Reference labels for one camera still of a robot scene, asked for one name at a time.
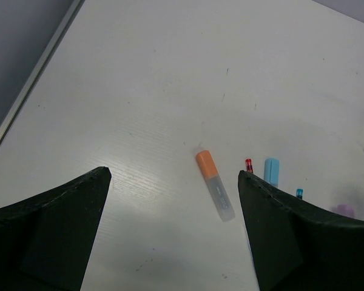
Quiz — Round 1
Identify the orange highlighter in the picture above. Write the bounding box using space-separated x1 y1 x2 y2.
195 150 235 222

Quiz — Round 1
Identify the red pen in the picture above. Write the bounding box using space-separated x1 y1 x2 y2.
245 159 254 173

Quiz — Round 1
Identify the blue highlighter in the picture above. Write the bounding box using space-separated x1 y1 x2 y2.
264 158 280 187

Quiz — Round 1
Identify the purple highlighter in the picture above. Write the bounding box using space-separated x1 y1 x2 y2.
332 204 355 219

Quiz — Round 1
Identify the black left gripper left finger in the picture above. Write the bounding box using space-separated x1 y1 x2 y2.
0 167 112 290

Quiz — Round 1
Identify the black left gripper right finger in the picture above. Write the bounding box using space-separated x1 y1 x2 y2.
238 171 364 290

